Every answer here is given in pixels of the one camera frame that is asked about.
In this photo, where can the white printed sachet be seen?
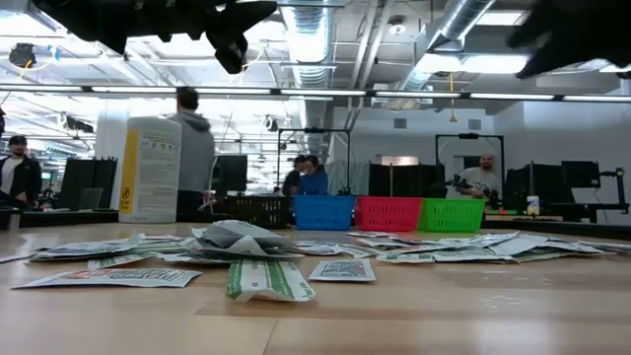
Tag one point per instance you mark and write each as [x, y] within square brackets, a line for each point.
[404, 257]
[473, 255]
[84, 249]
[342, 269]

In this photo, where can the green-striped bandage wrapper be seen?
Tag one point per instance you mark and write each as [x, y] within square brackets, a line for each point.
[266, 278]
[118, 260]

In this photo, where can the red-label ointment packet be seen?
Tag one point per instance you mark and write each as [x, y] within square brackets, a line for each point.
[113, 277]

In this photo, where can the black camera rig frame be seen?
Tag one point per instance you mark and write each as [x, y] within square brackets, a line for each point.
[468, 135]
[315, 130]

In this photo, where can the person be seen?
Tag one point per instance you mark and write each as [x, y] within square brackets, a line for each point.
[314, 183]
[292, 180]
[22, 172]
[480, 177]
[194, 148]

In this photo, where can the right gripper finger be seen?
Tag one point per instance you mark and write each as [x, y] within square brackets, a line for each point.
[526, 34]
[542, 65]

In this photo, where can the ceiling light strip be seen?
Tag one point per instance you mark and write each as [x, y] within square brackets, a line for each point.
[320, 92]

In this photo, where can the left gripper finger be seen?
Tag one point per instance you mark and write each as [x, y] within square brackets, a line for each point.
[241, 28]
[244, 13]

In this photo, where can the plain white bandage wrapper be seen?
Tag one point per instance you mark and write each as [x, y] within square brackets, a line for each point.
[517, 245]

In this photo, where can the dark antiseptic towelette packet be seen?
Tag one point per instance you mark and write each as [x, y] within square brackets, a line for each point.
[577, 248]

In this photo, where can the red plastic basket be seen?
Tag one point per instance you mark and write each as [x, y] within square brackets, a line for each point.
[388, 214]

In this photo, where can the black plastic basket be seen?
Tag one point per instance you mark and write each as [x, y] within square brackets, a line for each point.
[261, 212]

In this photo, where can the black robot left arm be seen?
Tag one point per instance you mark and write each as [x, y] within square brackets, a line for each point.
[98, 20]

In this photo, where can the black ceiling pendant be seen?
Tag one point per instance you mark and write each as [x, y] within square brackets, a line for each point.
[22, 55]

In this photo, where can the crumpled white sachet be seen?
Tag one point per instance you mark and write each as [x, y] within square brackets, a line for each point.
[241, 236]

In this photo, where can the grey cup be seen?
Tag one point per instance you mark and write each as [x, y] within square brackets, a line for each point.
[15, 219]

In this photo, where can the black partition panel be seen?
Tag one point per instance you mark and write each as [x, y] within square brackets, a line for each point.
[93, 177]
[409, 180]

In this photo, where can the white wipes canister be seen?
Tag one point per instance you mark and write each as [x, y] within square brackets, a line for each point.
[150, 172]

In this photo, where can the silver ceiling duct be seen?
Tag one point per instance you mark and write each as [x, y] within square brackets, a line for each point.
[310, 44]
[463, 17]

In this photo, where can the small white bottle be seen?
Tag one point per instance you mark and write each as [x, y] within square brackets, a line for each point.
[533, 206]

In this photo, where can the green plastic basket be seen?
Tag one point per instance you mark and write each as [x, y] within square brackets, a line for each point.
[451, 215]

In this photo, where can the blue plastic basket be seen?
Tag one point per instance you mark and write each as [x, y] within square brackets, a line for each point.
[323, 213]

